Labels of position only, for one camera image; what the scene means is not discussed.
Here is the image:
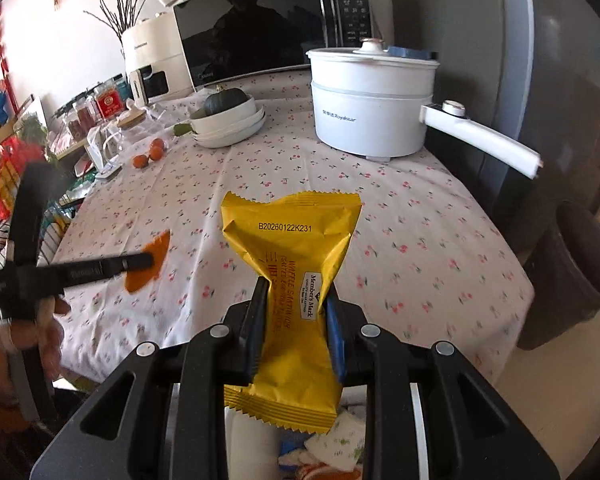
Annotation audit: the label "black wire rack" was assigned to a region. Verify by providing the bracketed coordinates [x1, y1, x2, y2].
[0, 145, 88, 271]

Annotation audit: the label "black microwave oven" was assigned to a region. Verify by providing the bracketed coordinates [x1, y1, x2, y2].
[172, 0, 373, 92]

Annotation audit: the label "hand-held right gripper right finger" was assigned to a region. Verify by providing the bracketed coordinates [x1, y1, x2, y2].
[324, 290, 563, 480]

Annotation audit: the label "red hanging string ornament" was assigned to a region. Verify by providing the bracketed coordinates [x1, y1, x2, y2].
[0, 5, 13, 91]

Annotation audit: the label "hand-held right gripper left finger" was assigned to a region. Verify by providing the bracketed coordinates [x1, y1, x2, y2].
[30, 276, 271, 480]

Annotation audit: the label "yellow snack wrapper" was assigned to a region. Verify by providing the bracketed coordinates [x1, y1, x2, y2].
[221, 191, 365, 435]

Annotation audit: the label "red snack packets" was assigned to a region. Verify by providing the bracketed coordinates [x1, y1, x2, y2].
[0, 142, 36, 221]

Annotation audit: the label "brown waste bin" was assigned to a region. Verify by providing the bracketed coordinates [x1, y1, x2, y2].
[517, 200, 600, 352]

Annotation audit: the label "blue plastic lid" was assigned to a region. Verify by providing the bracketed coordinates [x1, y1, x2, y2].
[386, 45, 439, 61]

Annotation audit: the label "white ceramic bowl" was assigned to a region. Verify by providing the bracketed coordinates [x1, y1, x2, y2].
[190, 94, 258, 133]

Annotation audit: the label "person's left hand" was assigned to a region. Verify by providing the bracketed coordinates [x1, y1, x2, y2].
[0, 296, 71, 407]

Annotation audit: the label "floral paper cup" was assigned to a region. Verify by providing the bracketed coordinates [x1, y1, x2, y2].
[305, 407, 366, 471]

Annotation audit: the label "dark green pumpkin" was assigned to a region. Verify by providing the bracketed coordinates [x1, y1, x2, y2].
[203, 87, 248, 117]

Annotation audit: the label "dried twig bunch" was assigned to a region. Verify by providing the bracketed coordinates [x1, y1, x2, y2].
[83, 0, 148, 43]

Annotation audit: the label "glass jar with dark contents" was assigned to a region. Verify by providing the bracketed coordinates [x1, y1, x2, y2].
[75, 97, 98, 138]

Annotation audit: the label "glass teapot with wooden lid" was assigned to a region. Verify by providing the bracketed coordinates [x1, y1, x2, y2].
[102, 107, 153, 161]

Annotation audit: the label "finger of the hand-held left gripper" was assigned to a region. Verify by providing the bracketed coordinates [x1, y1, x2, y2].
[55, 252, 154, 287]

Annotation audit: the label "orange peel piece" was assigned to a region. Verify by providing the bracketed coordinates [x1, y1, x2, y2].
[125, 230, 172, 295]

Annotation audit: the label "grey refrigerator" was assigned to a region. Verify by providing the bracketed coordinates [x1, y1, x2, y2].
[387, 0, 600, 221]

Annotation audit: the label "red label glass jar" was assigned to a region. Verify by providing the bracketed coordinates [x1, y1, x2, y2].
[94, 85, 123, 121]

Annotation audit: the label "white air fryer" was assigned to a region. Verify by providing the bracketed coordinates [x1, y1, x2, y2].
[121, 12, 196, 108]

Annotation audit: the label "white electric pot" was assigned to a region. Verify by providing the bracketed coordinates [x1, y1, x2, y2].
[306, 37, 546, 180]

